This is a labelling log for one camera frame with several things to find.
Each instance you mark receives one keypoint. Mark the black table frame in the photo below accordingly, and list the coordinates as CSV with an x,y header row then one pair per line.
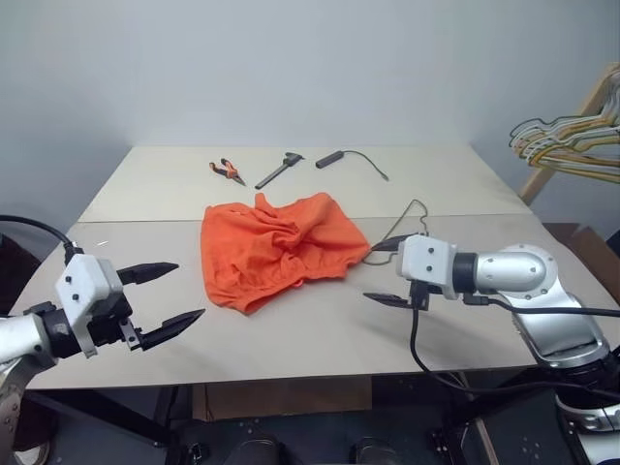
x,y
121,416

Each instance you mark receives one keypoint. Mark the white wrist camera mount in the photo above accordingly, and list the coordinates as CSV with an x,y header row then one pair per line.
x,y
426,261
82,281

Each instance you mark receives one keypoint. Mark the green pole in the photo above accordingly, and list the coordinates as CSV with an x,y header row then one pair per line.
x,y
397,221

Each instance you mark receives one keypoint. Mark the dark rounded shape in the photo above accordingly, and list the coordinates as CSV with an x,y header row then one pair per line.
x,y
259,453
375,453

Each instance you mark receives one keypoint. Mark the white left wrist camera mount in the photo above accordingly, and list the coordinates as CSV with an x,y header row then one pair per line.
x,y
82,281

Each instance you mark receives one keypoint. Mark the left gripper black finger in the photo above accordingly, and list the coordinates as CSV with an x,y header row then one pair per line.
x,y
147,272
169,327

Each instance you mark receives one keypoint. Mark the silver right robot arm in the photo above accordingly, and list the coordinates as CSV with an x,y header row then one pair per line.
x,y
518,271

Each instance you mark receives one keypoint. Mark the black long hand tool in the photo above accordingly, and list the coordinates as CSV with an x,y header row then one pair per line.
x,y
278,172

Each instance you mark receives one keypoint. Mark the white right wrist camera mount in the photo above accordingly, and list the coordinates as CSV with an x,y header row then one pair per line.
x,y
426,261

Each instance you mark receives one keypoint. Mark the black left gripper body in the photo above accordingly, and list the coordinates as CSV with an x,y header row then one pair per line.
x,y
109,324

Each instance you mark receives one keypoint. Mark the black equipment case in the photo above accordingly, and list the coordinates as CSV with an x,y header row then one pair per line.
x,y
518,426

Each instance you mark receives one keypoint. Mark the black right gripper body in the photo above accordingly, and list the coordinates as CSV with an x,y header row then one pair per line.
x,y
419,295

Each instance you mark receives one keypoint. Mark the clothes hangers on rack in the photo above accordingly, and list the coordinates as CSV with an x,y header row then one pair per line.
x,y
533,181

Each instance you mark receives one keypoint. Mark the silver robot torso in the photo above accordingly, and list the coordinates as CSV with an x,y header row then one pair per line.
x,y
596,421

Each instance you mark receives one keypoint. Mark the orange shorts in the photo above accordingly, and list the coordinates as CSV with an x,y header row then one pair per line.
x,y
271,252

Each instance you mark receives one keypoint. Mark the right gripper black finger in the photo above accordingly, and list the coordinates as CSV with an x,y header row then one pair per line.
x,y
390,244
390,299

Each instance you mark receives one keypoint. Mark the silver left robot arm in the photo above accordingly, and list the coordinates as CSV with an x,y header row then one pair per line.
x,y
19,334

